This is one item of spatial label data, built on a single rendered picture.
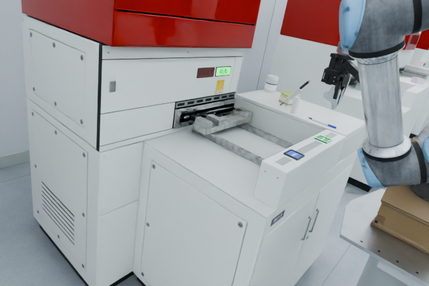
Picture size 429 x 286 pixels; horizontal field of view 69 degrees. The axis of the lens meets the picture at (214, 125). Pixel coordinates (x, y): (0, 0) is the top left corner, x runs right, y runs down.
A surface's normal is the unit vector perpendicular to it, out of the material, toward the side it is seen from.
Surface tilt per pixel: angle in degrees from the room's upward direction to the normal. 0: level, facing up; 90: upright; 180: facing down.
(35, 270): 0
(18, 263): 0
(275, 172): 90
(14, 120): 90
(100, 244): 90
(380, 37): 101
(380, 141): 112
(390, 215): 90
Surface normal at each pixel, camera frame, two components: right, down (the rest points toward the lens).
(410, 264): 0.16, -0.92
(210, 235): -0.65, 0.18
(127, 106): 0.74, 0.35
